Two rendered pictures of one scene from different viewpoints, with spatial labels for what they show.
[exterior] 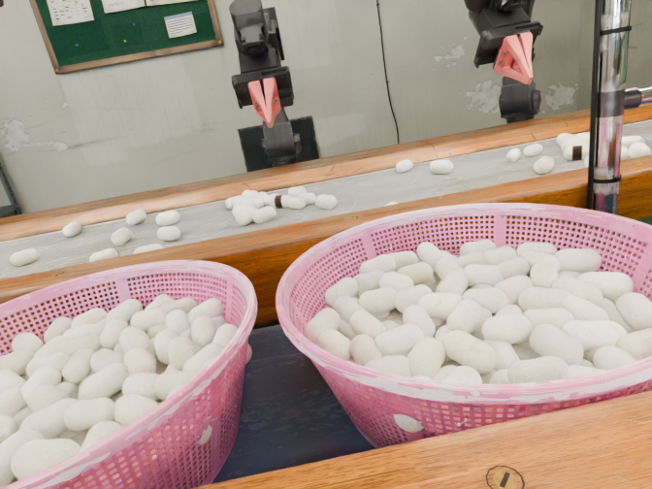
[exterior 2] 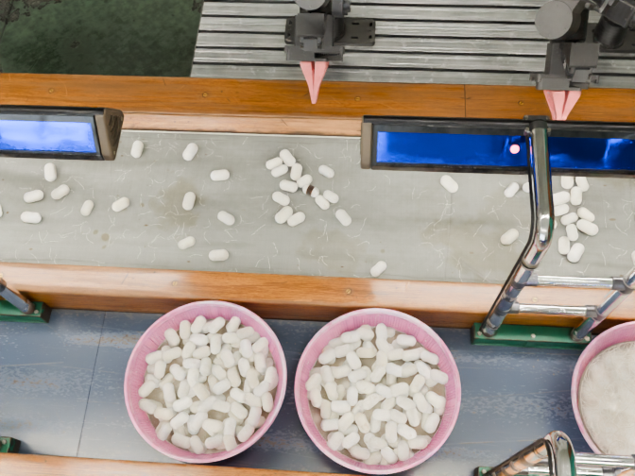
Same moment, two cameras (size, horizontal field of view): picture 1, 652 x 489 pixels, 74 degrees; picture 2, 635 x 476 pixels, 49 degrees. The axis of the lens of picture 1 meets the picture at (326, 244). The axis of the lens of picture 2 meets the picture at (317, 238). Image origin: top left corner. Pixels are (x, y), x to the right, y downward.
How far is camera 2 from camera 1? 0.99 m
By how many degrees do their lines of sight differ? 46
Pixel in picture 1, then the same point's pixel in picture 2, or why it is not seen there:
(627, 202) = (511, 319)
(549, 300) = (404, 407)
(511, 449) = not seen: outside the picture
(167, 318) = (241, 346)
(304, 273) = (310, 350)
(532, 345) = (385, 427)
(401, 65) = not seen: outside the picture
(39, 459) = (213, 429)
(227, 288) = (272, 342)
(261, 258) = (290, 306)
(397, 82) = not seen: outside the picture
